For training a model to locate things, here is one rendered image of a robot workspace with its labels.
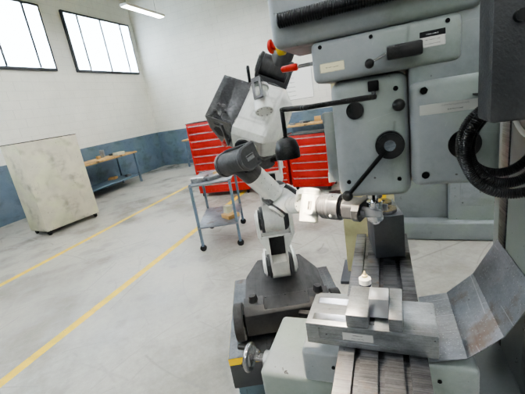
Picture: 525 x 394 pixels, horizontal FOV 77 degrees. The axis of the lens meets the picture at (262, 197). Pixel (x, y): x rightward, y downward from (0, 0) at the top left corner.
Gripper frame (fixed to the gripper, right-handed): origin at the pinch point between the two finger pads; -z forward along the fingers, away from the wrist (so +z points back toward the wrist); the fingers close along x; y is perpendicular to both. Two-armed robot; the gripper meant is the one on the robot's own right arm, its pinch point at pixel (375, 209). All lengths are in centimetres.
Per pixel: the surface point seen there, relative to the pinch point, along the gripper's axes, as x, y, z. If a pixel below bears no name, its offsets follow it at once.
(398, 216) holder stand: 34.0, 15.3, 3.1
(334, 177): -5.3, -11.7, 9.9
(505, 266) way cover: 13.6, 19.9, -32.7
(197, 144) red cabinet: 324, 23, 454
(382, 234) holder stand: 30.8, 23.0, 9.0
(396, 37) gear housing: -8.9, -46.5, -10.6
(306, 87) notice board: 791, -54, 474
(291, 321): -1, 54, 38
